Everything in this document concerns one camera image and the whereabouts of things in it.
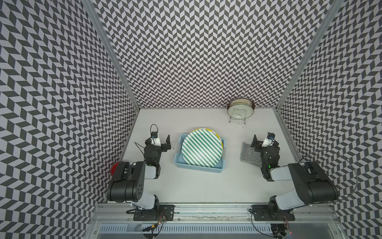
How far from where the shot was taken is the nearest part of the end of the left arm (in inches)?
27.8

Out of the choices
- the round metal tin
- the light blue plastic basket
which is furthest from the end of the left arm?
the round metal tin

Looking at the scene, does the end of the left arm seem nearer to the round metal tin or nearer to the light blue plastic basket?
the light blue plastic basket

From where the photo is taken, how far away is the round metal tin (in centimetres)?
101

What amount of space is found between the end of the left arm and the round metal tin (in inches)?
19.0
